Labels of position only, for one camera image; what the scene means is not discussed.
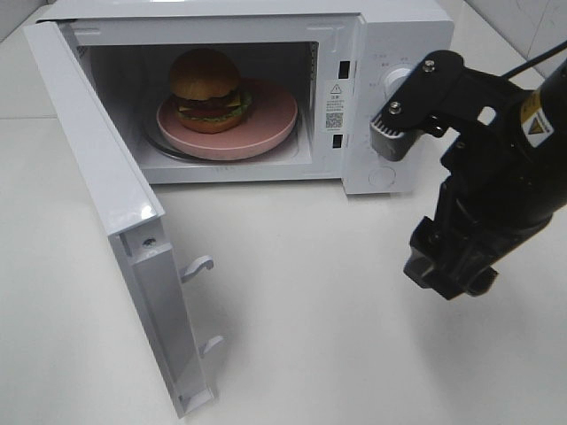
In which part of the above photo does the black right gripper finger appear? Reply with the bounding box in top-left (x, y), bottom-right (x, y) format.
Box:
top-left (403, 217), bottom-right (498, 300)

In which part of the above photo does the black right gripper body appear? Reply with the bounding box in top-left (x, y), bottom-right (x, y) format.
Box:
top-left (431, 130), bottom-right (554, 266)

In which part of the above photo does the round white door button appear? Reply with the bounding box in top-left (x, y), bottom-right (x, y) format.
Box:
top-left (369, 166), bottom-right (396, 190)

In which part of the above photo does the pink round plate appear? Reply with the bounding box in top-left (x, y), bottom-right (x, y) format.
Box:
top-left (155, 78), bottom-right (299, 160)

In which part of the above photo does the burger with lettuce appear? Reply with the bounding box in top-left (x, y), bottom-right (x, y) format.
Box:
top-left (168, 49), bottom-right (252, 134)

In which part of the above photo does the white microwave door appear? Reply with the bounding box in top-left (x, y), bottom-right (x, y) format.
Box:
top-left (24, 21), bottom-right (222, 417)

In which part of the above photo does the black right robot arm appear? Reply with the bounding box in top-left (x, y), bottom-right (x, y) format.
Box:
top-left (404, 64), bottom-right (566, 299)

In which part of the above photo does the upper white power knob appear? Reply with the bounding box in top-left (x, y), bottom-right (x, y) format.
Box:
top-left (384, 64), bottom-right (412, 99)

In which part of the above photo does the white microwave oven body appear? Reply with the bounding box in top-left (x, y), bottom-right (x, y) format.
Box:
top-left (36, 1), bottom-right (454, 194)

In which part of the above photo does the glass microwave turntable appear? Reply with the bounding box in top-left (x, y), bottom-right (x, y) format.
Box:
top-left (145, 105), bottom-right (310, 164)

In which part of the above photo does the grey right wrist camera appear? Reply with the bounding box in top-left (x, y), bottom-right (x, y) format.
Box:
top-left (369, 113), bottom-right (423, 162)

